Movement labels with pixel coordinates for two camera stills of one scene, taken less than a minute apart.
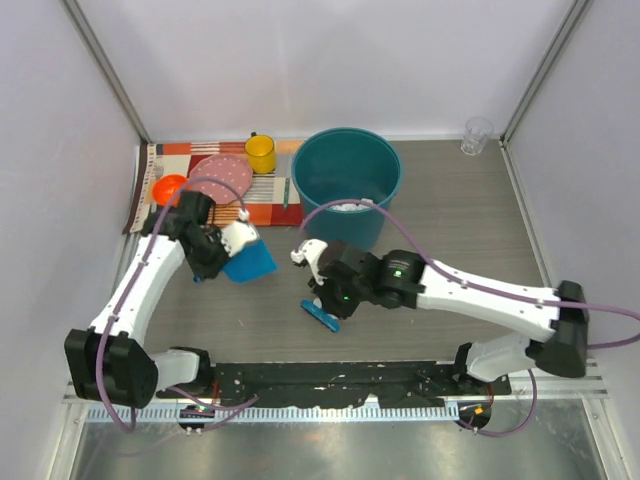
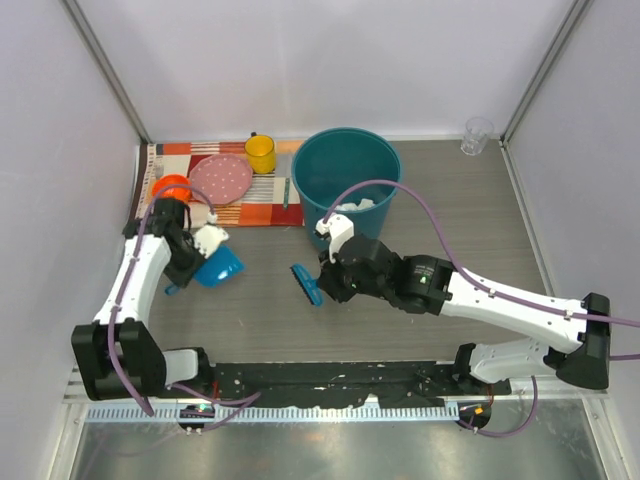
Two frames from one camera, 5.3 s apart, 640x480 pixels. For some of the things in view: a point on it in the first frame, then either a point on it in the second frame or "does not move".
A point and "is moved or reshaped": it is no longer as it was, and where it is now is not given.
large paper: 354,206 does not move
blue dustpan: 251,263 is moved or reshaped
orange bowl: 167,188 does not move
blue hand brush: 328,320 -> 308,284
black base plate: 406,384 does not move
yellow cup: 262,154 does not move
